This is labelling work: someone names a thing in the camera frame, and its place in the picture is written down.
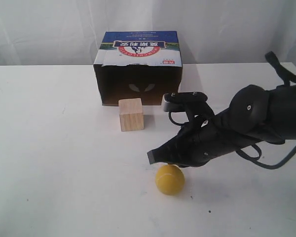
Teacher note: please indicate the white backdrop curtain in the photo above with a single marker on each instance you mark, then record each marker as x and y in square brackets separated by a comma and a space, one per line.
[69, 32]

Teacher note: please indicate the yellow tennis ball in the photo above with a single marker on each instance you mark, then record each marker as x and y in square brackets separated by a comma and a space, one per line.
[170, 180]

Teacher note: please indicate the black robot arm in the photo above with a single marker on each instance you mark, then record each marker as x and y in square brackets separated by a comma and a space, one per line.
[254, 115]

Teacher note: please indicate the printed cardboard box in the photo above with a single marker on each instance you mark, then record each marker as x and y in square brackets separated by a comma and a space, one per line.
[138, 64]

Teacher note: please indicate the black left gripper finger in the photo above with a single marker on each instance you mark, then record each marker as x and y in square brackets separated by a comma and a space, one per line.
[166, 153]

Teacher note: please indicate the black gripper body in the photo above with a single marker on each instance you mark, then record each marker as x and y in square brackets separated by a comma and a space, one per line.
[200, 144]

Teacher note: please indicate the wooden cube block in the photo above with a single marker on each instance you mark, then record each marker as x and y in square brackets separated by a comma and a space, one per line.
[131, 114]

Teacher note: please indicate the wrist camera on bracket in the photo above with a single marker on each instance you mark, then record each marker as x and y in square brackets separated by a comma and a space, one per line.
[194, 104]

